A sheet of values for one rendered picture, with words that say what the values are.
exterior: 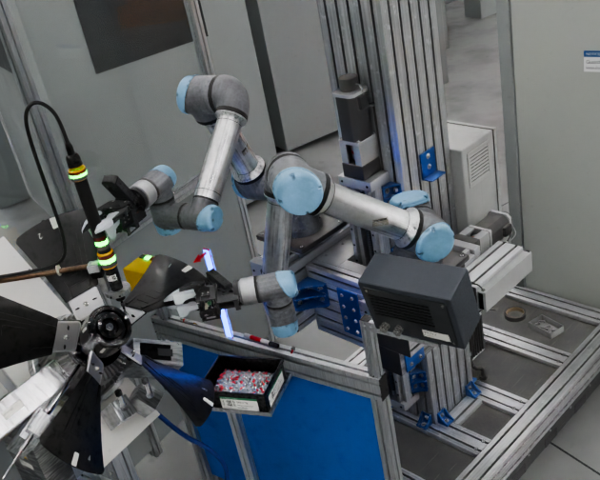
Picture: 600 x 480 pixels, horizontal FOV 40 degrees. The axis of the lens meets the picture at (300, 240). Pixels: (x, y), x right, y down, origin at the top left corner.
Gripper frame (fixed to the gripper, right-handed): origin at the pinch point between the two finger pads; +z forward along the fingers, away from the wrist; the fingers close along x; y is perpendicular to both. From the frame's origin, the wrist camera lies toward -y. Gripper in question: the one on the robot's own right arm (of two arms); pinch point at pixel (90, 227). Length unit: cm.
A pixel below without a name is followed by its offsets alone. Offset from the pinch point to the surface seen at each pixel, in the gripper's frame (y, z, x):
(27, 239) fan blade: 5.3, -0.3, 24.1
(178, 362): 48.5, -8.7, -7.2
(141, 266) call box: 39, -41, 25
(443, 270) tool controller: 21, -25, -83
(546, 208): 80, -170, -81
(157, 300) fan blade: 27.9, -9.4, -5.8
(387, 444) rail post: 85, -27, -59
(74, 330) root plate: 23.8, 12.6, 4.5
